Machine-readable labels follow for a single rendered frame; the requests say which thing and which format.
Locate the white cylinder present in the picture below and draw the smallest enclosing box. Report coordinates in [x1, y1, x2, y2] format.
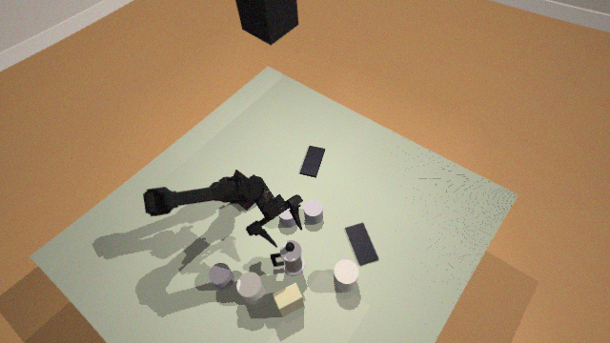
[236, 272, 266, 305]
[334, 260, 358, 292]

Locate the beige rectangular block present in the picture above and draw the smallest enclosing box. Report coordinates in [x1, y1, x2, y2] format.
[274, 283, 304, 317]

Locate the french press with black knob plunger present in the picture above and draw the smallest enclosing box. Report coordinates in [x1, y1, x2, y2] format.
[271, 240, 305, 276]

